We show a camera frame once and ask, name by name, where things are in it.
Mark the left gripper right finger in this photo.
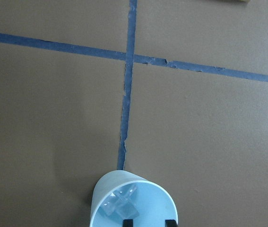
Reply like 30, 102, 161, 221
165, 219, 177, 227

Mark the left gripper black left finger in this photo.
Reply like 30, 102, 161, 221
122, 219, 133, 227

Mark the clear ice cube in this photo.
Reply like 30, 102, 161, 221
100, 183, 139, 219

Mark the light blue plastic cup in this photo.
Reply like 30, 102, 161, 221
89, 170, 178, 227

